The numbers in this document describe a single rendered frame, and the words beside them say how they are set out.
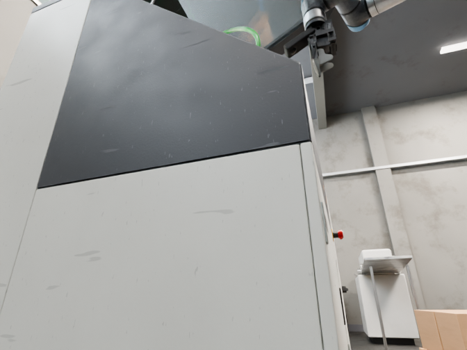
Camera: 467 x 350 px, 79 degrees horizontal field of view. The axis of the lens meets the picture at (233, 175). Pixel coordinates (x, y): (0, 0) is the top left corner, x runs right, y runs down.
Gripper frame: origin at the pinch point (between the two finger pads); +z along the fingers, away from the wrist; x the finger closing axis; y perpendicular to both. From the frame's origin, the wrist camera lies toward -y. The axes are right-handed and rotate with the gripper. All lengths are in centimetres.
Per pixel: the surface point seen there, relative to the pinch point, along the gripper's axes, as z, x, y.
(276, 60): 25.4, -35.1, -7.2
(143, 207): 50, -35, -32
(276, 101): 34.3, -35.1, -7.8
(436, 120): -307, 598, 251
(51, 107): 21, -35, -64
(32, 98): 16, -35, -72
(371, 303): 71, 411, 32
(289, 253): 60, -35, -8
